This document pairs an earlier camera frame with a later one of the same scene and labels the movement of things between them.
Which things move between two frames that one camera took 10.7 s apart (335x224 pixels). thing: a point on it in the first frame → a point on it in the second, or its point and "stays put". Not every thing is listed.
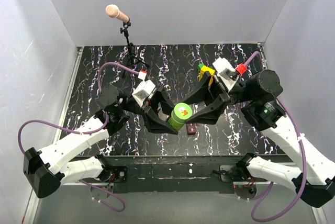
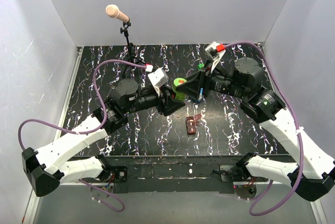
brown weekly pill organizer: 191,129 stays put
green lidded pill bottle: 181,112 → 179,96
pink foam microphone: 112,10 stays put
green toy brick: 200,66 stays put
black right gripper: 209,114 → 191,87
